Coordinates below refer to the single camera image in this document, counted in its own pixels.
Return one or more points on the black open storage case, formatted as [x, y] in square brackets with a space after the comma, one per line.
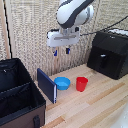
[16, 96]

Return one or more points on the white object on fryer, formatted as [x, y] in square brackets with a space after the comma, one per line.
[119, 32]

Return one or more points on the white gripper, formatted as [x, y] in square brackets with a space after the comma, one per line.
[62, 38]

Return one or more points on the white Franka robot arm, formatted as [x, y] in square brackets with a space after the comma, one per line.
[71, 13]

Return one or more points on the red plastic cup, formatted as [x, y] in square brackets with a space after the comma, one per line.
[81, 84]

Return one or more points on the dark blue upright panel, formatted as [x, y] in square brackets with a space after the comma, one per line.
[47, 85]

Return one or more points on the black air fryer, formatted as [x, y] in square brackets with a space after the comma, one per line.
[110, 55]

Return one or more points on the blue plastic bowl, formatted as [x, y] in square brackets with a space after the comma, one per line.
[62, 83]

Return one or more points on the beige woven folding screen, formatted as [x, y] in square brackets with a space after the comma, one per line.
[30, 33]

